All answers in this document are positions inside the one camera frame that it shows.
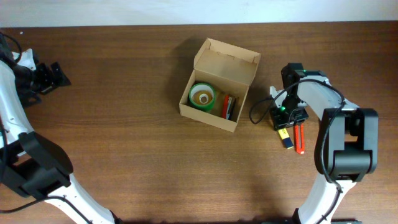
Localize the orange utility knife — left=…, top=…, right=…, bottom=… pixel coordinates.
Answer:
left=294, top=123, right=305, bottom=154

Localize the yellow highlighter marker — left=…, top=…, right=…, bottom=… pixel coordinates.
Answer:
left=277, top=128, right=294, bottom=149

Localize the brown cardboard box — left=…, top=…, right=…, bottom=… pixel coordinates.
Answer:
left=179, top=38, right=261, bottom=133

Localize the green tape roll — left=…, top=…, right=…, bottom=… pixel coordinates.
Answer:
left=188, top=83, right=216, bottom=112

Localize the small yellow tape roll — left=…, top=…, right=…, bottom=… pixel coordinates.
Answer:
left=195, top=92, right=213, bottom=105

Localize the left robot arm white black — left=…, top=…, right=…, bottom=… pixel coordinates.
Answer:
left=1, top=34, right=122, bottom=224

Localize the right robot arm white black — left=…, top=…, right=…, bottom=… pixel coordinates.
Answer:
left=269, top=63, right=379, bottom=224

